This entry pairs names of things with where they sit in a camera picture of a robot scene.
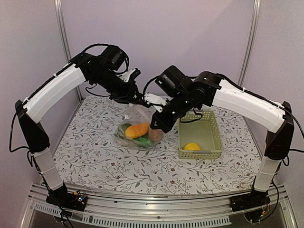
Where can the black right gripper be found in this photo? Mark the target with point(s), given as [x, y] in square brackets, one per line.
[165, 125]

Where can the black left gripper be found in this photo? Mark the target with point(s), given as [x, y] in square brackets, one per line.
[128, 96]

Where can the brown toy potato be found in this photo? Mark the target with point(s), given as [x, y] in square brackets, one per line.
[155, 135]

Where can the green white toy bok choy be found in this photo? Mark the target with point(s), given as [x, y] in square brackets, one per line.
[143, 141]

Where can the clear pink zip top bag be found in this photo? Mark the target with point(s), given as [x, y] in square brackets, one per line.
[136, 114]

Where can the orange yellow toy mango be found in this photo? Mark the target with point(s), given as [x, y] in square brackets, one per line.
[138, 130]

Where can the green yellow toy avocado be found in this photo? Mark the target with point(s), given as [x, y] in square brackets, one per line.
[121, 130]

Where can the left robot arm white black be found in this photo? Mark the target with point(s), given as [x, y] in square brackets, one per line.
[96, 64]

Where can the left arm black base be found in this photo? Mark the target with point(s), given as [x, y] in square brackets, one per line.
[67, 200]

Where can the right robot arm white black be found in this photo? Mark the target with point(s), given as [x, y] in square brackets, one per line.
[214, 89]

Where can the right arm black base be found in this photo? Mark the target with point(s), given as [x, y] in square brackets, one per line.
[255, 204]

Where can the yellow toy lemon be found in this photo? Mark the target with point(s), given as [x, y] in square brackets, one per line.
[192, 147]

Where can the beige perforated plastic basket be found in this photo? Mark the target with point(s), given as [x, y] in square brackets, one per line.
[202, 129]

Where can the floral patterned table mat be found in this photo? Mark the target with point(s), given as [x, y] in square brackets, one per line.
[88, 155]

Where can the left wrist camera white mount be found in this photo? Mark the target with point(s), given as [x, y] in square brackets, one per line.
[130, 75]

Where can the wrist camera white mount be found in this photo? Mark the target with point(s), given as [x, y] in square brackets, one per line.
[130, 75]
[156, 101]

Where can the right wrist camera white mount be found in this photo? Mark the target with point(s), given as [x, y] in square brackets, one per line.
[156, 101]

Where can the front aluminium rail frame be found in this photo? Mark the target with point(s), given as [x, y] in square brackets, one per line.
[115, 209]

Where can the left aluminium frame post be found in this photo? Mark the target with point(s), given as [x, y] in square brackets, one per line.
[62, 28]

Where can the aluminium frame post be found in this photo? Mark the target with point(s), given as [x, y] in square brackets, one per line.
[250, 41]
[62, 28]

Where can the right aluminium frame post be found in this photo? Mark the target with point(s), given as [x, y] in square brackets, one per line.
[250, 41]

